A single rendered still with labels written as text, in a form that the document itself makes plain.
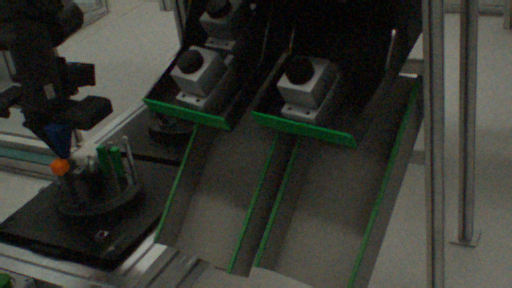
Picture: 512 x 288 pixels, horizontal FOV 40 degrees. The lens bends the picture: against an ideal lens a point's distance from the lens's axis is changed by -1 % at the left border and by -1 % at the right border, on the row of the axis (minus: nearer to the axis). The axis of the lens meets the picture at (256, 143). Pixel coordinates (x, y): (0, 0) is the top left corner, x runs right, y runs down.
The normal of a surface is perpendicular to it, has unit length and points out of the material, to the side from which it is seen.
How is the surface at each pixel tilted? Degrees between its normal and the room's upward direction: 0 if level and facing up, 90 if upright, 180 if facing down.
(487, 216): 0
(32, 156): 0
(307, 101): 115
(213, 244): 45
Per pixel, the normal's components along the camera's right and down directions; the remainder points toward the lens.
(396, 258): -0.13, -0.86
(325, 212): -0.52, -0.29
